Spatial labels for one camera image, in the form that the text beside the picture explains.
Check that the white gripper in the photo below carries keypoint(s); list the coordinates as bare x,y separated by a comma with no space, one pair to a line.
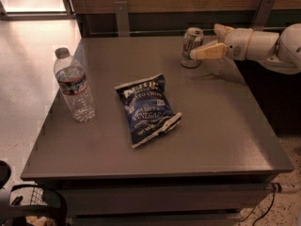
239,45

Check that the white green 7up can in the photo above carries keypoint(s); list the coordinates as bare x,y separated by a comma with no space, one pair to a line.
193,38

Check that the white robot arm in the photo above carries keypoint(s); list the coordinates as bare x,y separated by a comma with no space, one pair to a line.
280,53

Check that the blue potato chips bag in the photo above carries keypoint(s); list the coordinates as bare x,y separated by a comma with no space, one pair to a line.
147,109

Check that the grey drawer cabinet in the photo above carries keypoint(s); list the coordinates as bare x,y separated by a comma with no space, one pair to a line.
220,159

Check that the clear plastic water bottle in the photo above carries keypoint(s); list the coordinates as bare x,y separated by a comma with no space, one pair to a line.
72,80

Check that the bright window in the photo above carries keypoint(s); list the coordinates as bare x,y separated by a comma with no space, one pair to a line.
15,10

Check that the right metal wall bracket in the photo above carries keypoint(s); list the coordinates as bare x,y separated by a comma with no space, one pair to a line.
262,14

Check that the metal wall bracket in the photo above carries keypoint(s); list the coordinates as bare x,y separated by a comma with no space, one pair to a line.
122,18
262,14

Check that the left metal wall bracket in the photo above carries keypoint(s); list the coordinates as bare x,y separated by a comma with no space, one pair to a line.
122,18

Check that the metal rail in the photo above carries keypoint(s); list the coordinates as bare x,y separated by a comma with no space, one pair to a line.
207,31

